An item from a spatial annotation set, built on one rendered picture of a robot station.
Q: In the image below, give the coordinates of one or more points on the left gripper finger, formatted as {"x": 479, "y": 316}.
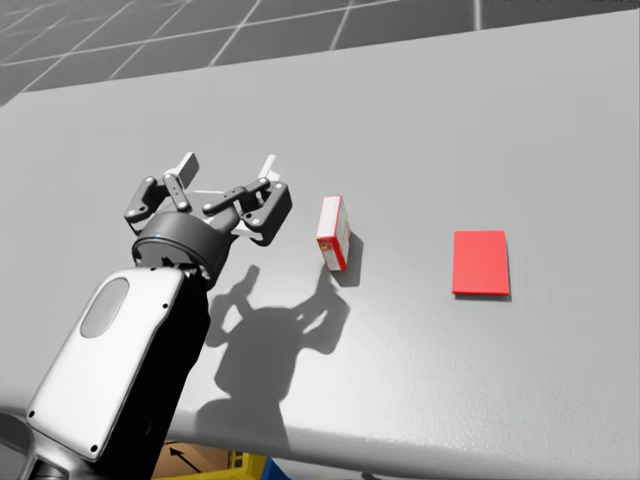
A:
{"x": 177, "y": 192}
{"x": 272, "y": 210}

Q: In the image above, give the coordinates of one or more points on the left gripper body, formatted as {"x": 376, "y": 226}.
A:
{"x": 185, "y": 240}

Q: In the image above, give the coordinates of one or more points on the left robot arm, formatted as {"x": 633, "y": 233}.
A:
{"x": 100, "y": 360}

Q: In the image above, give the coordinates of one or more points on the red carton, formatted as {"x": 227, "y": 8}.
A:
{"x": 335, "y": 235}

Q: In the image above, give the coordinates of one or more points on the pink pad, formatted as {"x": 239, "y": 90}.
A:
{"x": 480, "y": 262}

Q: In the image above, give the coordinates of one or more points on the brown box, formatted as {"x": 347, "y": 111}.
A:
{"x": 200, "y": 457}

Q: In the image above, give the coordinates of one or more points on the yellow box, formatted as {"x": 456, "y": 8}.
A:
{"x": 247, "y": 462}

